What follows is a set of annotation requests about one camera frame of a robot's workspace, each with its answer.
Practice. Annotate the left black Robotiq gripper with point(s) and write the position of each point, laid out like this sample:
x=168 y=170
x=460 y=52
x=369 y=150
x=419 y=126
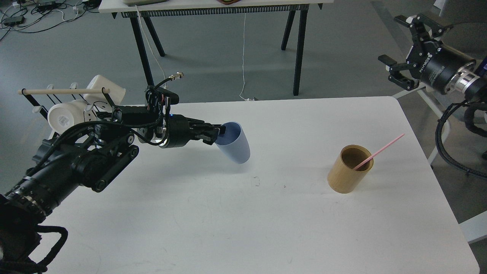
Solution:
x=180 y=130

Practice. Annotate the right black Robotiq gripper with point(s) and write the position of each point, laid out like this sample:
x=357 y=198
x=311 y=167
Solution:
x=437 y=65

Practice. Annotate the blue plastic cup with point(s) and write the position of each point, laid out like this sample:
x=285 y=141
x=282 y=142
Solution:
x=233 y=143

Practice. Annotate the pink chopstick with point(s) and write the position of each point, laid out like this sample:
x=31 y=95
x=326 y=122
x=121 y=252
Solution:
x=368 y=159

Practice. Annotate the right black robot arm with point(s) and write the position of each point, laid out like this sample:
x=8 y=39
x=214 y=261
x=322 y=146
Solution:
x=439 y=142

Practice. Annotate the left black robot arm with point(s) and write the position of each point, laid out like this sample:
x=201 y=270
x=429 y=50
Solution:
x=93 y=143

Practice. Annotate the white cup rear on rack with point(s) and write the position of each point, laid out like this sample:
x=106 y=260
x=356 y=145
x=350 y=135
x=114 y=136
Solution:
x=116 y=93

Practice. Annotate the white cup on rack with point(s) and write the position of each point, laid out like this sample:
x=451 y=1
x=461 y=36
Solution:
x=116 y=93
x=65 y=115

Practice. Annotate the bamboo wooden cup holder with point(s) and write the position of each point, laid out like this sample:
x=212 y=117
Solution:
x=343 y=178

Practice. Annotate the white cup front on rack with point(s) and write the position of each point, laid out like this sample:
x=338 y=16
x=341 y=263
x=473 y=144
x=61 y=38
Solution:
x=65 y=115

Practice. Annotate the grey office chair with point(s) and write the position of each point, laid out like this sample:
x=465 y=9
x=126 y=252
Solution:
x=475 y=103

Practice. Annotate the background table with black legs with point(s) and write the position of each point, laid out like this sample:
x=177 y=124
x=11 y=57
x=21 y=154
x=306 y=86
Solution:
x=209 y=21

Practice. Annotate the black wire cup rack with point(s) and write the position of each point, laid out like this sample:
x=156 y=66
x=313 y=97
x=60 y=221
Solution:
x=30 y=92

